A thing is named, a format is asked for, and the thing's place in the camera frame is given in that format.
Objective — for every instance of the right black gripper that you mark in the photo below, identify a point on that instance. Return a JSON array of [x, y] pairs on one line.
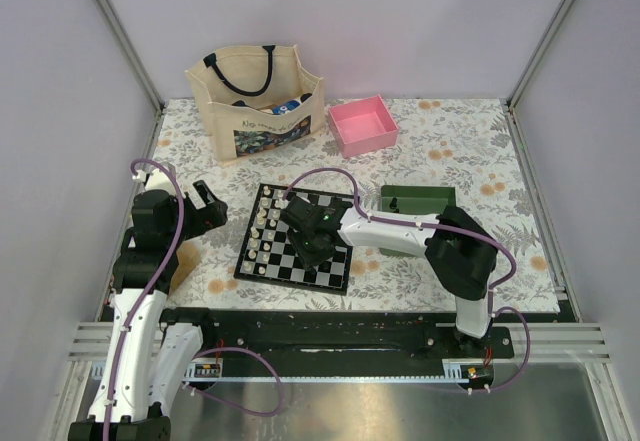
[[307, 259]]

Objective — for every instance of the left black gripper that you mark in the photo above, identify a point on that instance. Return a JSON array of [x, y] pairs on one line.
[[212, 215]]

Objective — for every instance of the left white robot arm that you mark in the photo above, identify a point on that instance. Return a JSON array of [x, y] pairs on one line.
[[151, 346]]

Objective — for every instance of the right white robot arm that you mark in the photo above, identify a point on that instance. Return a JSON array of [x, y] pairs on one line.
[[461, 254]]

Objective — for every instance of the black and white chessboard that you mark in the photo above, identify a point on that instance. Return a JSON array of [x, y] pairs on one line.
[[284, 268]]

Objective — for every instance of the green plastic tray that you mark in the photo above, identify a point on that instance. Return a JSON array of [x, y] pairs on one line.
[[416, 200]]

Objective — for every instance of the pink plastic box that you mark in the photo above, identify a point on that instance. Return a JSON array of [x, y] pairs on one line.
[[362, 126]]

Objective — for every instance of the cream canvas tote bag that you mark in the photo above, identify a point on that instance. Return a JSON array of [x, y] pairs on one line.
[[234, 89]]

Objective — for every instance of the blue white carton in bag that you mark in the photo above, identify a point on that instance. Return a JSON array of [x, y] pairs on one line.
[[290, 105]]

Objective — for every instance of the floral table mat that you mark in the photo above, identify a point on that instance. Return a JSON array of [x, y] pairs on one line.
[[464, 144]]

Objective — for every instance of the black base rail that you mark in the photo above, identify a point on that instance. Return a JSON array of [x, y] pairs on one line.
[[328, 344]]

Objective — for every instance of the left aluminium frame post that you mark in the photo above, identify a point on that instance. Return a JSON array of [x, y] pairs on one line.
[[118, 31]]

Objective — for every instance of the aluminium frame post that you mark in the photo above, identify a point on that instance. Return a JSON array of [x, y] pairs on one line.
[[118, 31], [549, 35]]

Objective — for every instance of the right aluminium frame post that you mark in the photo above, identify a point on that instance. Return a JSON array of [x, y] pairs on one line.
[[549, 35]]

